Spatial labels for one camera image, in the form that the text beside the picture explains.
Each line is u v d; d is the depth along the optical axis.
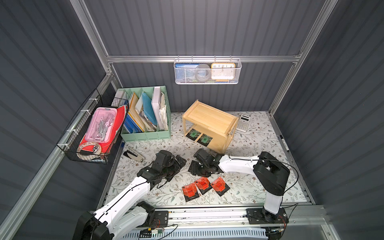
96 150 0.67
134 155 0.94
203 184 0.84
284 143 1.07
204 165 0.69
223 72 0.89
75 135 0.63
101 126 0.72
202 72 0.89
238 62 0.89
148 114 0.94
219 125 0.87
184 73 0.84
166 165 0.64
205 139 1.02
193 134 1.05
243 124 1.12
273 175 0.49
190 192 0.82
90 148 0.68
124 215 0.56
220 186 0.83
